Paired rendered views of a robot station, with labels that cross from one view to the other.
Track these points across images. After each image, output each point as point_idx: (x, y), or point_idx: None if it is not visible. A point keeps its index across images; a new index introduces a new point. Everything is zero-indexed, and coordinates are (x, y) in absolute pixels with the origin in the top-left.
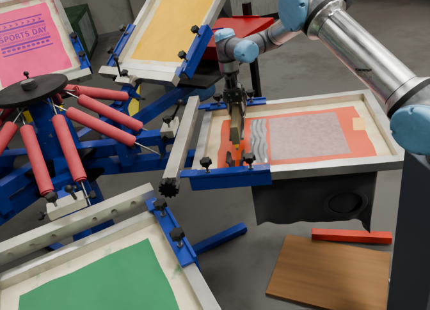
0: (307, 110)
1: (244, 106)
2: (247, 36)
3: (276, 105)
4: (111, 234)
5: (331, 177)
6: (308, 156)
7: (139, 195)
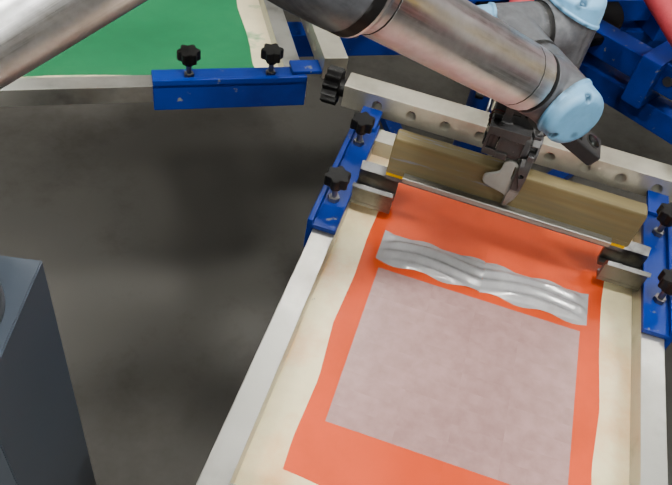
0: (602, 438)
1: (508, 188)
2: (525, 22)
3: (638, 359)
4: (272, 30)
5: None
6: (358, 334)
7: (318, 44)
